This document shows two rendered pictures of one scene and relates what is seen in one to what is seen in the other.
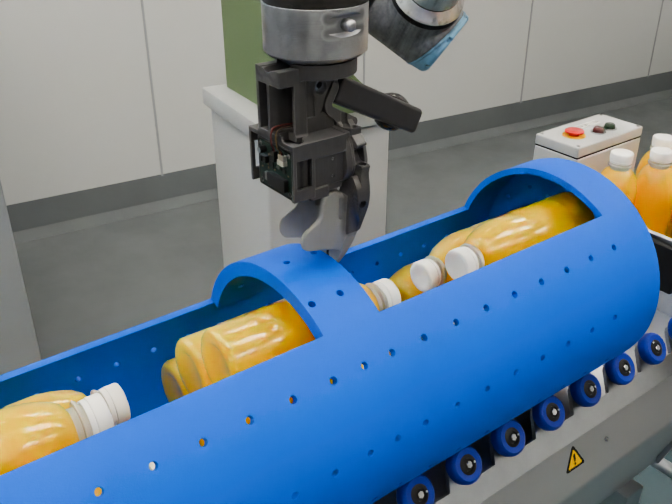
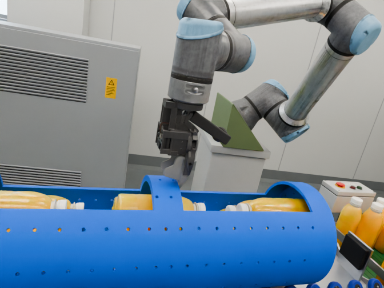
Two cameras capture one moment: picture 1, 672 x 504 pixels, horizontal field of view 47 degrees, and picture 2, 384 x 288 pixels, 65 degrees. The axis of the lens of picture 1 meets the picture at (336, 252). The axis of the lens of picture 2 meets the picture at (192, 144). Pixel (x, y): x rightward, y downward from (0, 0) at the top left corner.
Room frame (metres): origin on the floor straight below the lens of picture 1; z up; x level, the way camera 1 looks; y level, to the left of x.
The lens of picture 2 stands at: (0.05, -0.22, 1.55)
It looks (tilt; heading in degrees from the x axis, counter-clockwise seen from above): 18 degrees down; 19
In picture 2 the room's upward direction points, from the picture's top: 11 degrees clockwise
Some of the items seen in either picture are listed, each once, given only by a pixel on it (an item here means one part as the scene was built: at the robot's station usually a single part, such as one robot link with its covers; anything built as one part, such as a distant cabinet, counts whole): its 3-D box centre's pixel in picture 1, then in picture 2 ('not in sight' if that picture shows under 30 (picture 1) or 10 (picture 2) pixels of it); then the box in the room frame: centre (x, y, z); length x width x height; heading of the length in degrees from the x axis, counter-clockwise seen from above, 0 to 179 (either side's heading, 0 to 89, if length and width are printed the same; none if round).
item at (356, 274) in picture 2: (651, 271); (352, 256); (1.05, -0.50, 0.99); 0.10 x 0.02 x 0.12; 37
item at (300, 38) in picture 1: (317, 29); (189, 91); (0.66, 0.02, 1.46); 0.10 x 0.09 x 0.05; 37
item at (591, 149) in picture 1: (586, 153); (345, 196); (1.41, -0.49, 1.05); 0.20 x 0.10 x 0.10; 127
